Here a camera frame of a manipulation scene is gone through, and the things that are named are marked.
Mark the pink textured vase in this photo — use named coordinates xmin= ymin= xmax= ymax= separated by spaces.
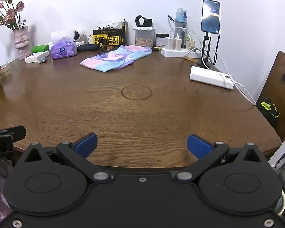
xmin=13 ymin=26 xmax=31 ymax=60

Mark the black green fabric item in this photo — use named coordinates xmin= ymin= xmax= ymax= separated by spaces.
xmin=261 ymin=102 xmax=280 ymax=119

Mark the green box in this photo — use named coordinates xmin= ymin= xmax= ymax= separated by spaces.
xmin=31 ymin=45 xmax=50 ymax=53

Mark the clear plastic box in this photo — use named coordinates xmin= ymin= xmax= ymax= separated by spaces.
xmin=0 ymin=62 xmax=11 ymax=79

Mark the crumpled clear plastic bag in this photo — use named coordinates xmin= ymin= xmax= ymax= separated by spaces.
xmin=109 ymin=20 xmax=124 ymax=29

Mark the black yellow cardboard box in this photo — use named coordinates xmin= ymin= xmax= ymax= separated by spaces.
xmin=93 ymin=20 xmax=128 ymax=51

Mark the black wristwatch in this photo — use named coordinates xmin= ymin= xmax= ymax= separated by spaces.
xmin=135 ymin=15 xmax=153 ymax=27

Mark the clear container of nuts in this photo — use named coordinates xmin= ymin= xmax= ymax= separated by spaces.
xmin=133 ymin=26 xmax=156 ymax=48

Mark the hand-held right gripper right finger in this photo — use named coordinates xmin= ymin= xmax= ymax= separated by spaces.
xmin=176 ymin=134 xmax=268 ymax=183

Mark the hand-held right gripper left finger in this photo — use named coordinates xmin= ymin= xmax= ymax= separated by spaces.
xmin=21 ymin=132 xmax=112 ymax=184

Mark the blue grey water bottle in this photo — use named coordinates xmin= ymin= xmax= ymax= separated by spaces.
xmin=167 ymin=8 xmax=188 ymax=49

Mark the white framed furniture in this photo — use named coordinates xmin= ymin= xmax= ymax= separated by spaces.
xmin=268 ymin=128 xmax=285 ymax=226

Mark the black phone lanyard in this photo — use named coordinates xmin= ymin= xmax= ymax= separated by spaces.
xmin=214 ymin=34 xmax=222 ymax=66

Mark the white curved tube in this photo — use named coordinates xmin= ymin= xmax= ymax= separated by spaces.
xmin=278 ymin=189 xmax=285 ymax=217

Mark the white power strip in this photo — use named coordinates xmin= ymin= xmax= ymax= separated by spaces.
xmin=161 ymin=47 xmax=202 ymax=58

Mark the white charging cable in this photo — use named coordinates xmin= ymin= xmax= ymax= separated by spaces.
xmin=169 ymin=27 xmax=257 ymax=105

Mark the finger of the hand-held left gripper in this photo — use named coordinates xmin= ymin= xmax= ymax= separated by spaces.
xmin=0 ymin=125 xmax=26 ymax=143

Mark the purple tissue pack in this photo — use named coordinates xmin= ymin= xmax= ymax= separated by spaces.
xmin=50 ymin=30 xmax=78 ymax=60

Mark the pastel pink blue sleeveless shirt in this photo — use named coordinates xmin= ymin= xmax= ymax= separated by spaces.
xmin=80 ymin=45 xmax=152 ymax=73

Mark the white tin with black lid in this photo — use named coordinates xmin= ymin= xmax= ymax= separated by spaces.
xmin=155 ymin=34 xmax=169 ymax=48

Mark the black folded umbrella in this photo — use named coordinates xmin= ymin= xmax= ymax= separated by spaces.
xmin=77 ymin=44 xmax=99 ymax=52

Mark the white security camera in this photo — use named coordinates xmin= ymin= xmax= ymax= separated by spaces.
xmin=71 ymin=30 xmax=86 ymax=46

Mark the white power bank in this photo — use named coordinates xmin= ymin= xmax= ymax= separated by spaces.
xmin=189 ymin=66 xmax=235 ymax=90

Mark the black phone stand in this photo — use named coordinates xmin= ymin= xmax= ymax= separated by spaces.
xmin=197 ymin=32 xmax=216 ymax=68

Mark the black smartphone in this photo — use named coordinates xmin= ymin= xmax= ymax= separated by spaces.
xmin=201 ymin=0 xmax=221 ymax=34

